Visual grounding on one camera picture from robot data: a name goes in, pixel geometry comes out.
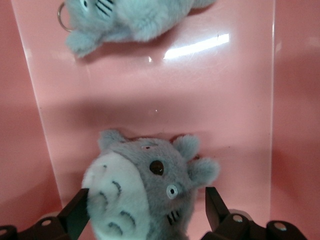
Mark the grey plush toy with keyring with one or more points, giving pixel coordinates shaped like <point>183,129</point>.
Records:
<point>140,20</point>

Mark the pink plastic box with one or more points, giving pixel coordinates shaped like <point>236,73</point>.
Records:
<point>225,100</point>

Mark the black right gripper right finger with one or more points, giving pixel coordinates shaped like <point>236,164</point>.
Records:
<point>225,225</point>

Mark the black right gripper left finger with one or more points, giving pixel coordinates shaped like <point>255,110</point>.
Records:
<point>70,217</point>

